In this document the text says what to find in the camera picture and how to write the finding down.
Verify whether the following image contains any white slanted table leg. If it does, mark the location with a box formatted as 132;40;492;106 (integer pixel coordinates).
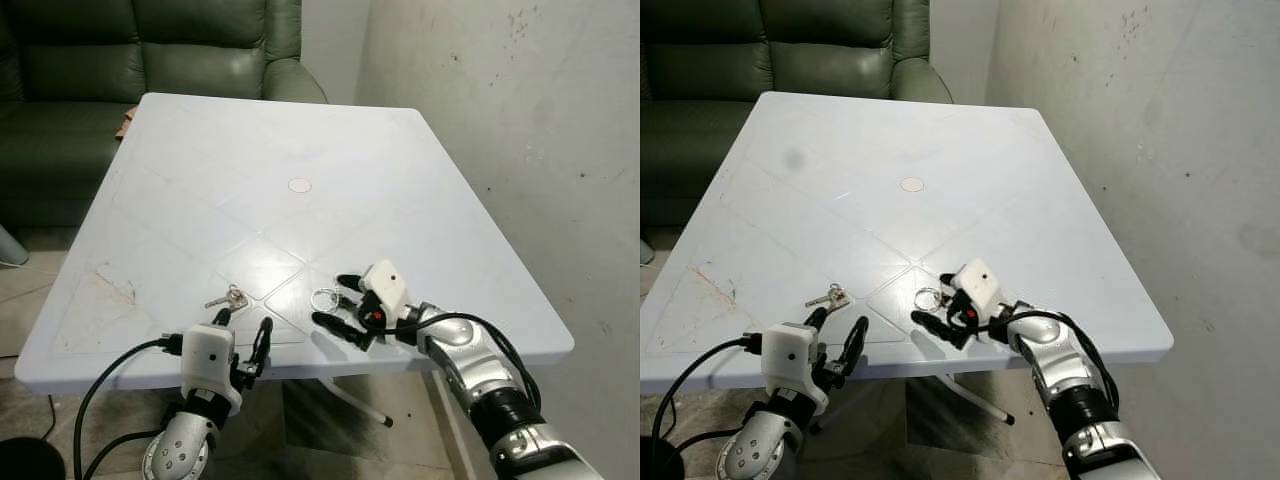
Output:
315;378;394;428
935;375;1016;427

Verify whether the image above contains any white plastic table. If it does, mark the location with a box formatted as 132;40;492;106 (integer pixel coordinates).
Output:
14;92;576;383
640;92;1174;396

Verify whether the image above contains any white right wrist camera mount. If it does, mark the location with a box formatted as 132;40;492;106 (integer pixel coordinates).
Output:
360;262;411;313
950;258;1004;313

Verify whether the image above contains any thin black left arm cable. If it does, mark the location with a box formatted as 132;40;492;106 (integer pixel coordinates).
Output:
85;430;161;480
660;428;743;480

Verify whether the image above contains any black round floor object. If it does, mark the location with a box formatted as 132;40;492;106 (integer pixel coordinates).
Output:
640;437;687;480
0;437;66;480

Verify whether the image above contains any dark green leather sofa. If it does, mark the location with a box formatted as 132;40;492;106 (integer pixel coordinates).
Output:
640;0;954;229
0;0;329;229

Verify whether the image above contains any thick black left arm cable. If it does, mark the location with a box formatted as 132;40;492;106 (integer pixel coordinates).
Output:
648;335;766;480
72;335;186;480

